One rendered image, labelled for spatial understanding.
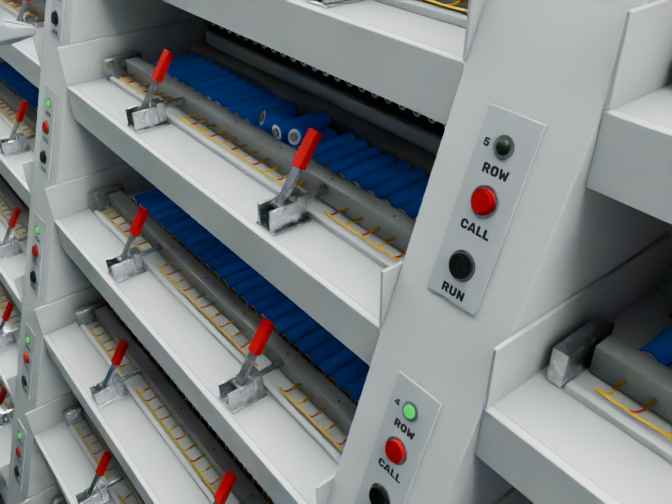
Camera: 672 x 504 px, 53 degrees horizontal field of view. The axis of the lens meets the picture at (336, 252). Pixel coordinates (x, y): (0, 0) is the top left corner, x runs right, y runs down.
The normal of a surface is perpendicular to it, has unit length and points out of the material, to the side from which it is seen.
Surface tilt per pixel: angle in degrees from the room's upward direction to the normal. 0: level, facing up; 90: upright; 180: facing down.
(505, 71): 90
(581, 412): 19
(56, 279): 90
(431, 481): 90
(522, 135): 90
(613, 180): 109
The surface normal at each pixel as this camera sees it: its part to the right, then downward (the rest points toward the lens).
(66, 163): 0.63, 0.44
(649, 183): -0.78, 0.36
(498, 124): -0.74, 0.08
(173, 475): 0.00, -0.82
